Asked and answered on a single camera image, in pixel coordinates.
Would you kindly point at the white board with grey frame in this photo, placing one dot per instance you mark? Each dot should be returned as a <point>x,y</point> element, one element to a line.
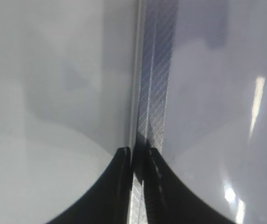
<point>203,101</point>

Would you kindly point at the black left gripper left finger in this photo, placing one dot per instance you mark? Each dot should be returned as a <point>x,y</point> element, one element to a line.
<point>107,201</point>

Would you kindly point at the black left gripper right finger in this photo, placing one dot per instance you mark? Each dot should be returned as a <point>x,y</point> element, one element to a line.
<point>168,200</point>

